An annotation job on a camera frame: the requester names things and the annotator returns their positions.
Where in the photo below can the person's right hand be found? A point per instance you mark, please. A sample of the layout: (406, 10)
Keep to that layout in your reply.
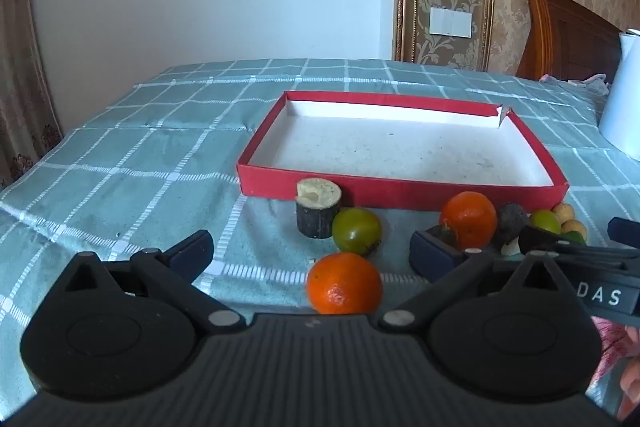
(631, 382)

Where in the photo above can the round sugarcane piece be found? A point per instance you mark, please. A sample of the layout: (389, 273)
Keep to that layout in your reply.
(315, 217)

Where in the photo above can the white kettle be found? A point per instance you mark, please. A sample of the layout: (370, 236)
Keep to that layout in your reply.
(622, 107)

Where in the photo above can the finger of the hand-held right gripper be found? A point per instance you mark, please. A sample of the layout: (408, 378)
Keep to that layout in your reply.
(625, 231)
(532, 238)

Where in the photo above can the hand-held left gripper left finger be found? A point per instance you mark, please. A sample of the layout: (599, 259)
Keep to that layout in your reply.
(192, 253)

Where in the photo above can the green tomato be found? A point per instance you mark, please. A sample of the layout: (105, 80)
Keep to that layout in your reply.
(545, 222)
(355, 229)

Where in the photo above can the white wall switch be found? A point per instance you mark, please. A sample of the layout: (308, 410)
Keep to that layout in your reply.
(450, 22)

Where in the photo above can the orange mandarin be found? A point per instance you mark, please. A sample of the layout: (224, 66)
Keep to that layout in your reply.
(470, 217)
(345, 282)

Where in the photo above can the brown longan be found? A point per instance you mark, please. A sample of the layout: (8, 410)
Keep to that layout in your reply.
(562, 212)
(575, 226)

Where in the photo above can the green cucumber piece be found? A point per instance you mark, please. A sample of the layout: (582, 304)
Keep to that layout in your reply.
(575, 237)

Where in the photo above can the patterned curtain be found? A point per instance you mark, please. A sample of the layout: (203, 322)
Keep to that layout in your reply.
(20, 57)

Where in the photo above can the wooden headboard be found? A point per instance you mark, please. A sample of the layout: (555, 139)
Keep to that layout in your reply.
(560, 37)

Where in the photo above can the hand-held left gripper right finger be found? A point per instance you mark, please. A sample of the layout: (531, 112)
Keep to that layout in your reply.
(430, 254)

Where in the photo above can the red shallow cardboard box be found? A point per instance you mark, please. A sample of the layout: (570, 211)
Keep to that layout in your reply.
(400, 152)

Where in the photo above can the pink patterned cloth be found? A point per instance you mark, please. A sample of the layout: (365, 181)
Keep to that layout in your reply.
(607, 347)

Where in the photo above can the green checkered bed sheet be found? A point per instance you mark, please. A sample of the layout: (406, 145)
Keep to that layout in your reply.
(150, 167)

